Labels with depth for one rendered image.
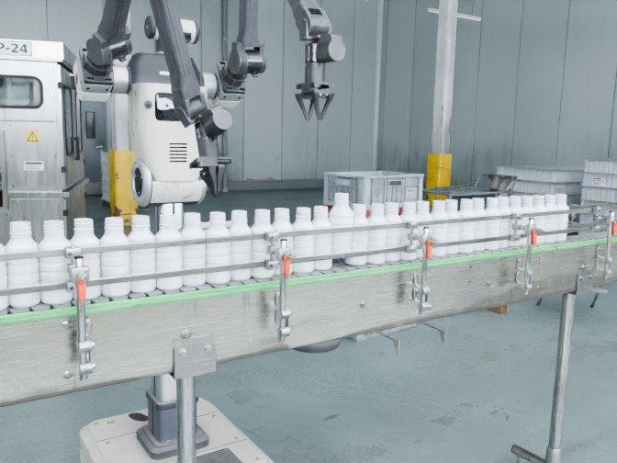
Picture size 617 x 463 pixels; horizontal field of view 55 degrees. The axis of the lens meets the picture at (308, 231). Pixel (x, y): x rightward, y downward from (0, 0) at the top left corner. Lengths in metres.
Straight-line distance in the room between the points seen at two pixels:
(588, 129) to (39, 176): 10.33
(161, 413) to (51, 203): 3.07
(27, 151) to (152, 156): 3.11
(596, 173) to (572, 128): 5.06
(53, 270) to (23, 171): 3.74
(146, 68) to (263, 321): 0.95
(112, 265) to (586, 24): 12.34
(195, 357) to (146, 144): 0.79
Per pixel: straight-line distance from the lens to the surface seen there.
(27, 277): 1.27
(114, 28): 1.76
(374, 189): 3.88
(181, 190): 1.96
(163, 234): 1.33
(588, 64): 12.99
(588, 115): 12.86
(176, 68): 1.59
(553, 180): 8.49
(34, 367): 1.29
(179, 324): 1.35
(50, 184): 4.96
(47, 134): 4.95
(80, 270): 1.20
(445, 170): 11.67
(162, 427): 2.18
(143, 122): 1.92
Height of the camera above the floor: 1.34
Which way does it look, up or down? 9 degrees down
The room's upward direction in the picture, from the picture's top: 1 degrees clockwise
